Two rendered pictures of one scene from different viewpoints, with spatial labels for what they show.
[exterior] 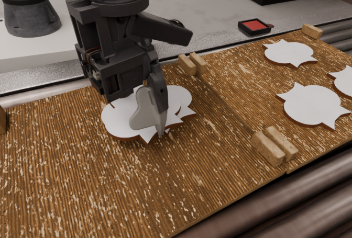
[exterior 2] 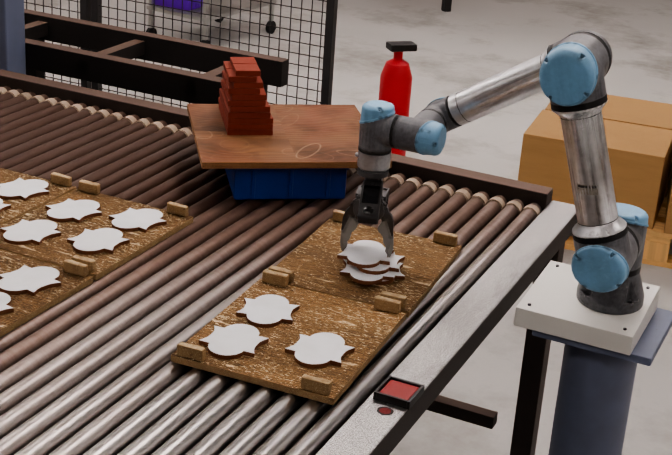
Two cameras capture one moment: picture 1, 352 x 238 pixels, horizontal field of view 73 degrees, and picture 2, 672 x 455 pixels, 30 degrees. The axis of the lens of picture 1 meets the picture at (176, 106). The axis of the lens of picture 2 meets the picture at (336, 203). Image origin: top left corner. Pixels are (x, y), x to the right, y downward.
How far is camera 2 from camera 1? 298 cm
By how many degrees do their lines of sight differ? 105
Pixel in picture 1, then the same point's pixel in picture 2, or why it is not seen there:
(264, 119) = (295, 294)
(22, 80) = (502, 269)
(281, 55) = (324, 340)
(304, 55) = (302, 349)
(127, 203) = (328, 245)
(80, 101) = (426, 263)
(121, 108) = (379, 248)
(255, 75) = (330, 321)
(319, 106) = (261, 307)
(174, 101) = (356, 260)
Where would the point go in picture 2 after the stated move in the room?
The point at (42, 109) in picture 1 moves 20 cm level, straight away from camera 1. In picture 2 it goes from (438, 254) to (522, 265)
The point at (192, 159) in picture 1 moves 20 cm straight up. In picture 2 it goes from (317, 264) to (323, 184)
